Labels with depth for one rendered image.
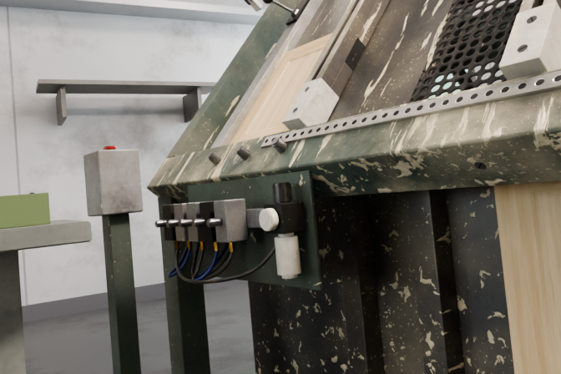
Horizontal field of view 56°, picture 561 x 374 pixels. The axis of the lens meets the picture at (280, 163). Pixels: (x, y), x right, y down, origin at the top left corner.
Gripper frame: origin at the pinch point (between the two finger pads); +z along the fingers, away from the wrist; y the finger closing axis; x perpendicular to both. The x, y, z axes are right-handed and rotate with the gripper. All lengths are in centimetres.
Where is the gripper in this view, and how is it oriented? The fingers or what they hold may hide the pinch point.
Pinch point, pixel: (253, 1)
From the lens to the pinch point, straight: 185.1
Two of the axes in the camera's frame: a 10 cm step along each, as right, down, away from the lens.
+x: 6.3, -1.0, -7.7
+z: 6.5, 6.1, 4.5
